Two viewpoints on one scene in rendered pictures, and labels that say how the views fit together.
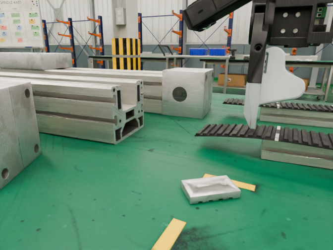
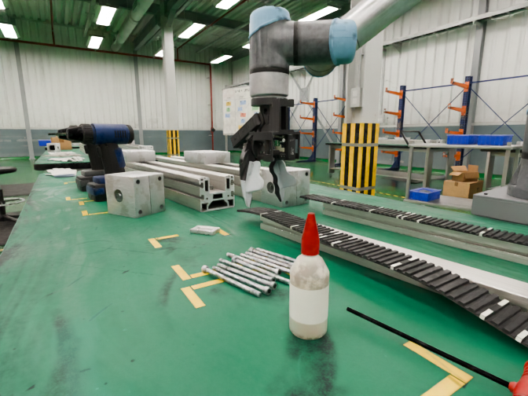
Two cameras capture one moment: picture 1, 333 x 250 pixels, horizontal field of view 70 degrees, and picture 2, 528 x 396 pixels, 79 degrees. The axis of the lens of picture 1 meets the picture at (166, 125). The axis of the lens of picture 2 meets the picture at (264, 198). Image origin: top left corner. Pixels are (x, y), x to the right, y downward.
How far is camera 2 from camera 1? 53 cm
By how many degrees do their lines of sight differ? 31
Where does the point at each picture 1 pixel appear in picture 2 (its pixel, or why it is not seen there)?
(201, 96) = not seen: hidden behind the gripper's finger
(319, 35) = (267, 156)
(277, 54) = (256, 165)
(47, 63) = (209, 159)
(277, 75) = (254, 177)
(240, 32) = not seen: outside the picture
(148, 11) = (417, 82)
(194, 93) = not seen: hidden behind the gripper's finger
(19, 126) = (152, 193)
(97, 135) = (195, 205)
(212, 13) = (239, 140)
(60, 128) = (183, 200)
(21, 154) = (151, 207)
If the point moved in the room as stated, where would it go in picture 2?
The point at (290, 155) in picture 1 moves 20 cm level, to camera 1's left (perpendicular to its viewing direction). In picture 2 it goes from (270, 226) to (194, 214)
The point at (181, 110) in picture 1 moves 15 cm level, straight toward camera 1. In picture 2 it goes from (271, 199) to (236, 210)
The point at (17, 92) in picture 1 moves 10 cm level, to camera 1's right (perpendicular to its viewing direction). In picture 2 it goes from (152, 177) to (183, 180)
